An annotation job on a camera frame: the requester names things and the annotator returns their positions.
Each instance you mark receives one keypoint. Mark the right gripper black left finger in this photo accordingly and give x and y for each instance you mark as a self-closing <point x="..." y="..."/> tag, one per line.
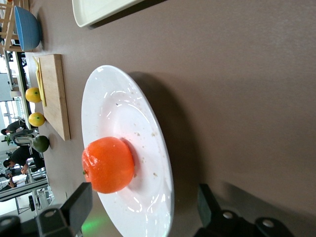
<point x="76" y="212"/>

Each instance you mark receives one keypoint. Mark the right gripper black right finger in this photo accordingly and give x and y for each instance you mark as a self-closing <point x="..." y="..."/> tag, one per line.
<point x="212" y="214"/>

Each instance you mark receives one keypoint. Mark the orange mandarin fruit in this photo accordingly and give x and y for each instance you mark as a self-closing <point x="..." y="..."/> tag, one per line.
<point x="108" y="165"/>

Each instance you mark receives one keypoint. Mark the white round plate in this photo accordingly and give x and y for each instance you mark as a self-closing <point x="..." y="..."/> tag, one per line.
<point x="123" y="111"/>

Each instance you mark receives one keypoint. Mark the person in black clothes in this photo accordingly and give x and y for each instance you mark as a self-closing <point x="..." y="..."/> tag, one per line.
<point x="24" y="156"/>
<point x="14" y="127"/>

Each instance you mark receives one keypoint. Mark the dark green avocado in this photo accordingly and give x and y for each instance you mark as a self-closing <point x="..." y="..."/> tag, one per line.
<point x="40" y="144"/>

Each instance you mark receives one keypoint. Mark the yellow lemon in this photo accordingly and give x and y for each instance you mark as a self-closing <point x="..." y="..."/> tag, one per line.
<point x="36" y="119"/>
<point x="33" y="95"/>

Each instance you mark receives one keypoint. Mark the yellow plastic knife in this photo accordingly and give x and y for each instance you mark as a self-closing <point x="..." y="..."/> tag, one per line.
<point x="44" y="98"/>

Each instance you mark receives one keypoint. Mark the bamboo cutting board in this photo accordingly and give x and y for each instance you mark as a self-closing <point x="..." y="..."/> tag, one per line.
<point x="55" y="93"/>

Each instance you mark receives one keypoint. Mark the yellow plastic fork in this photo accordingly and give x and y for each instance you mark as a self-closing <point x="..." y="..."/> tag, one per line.
<point x="36" y="64"/>

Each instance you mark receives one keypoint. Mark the blue bowl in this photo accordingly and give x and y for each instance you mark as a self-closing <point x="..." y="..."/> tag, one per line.
<point x="27" y="29"/>

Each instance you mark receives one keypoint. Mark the cream tray with bear print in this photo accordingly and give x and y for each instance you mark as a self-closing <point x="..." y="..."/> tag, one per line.
<point x="98" y="10"/>

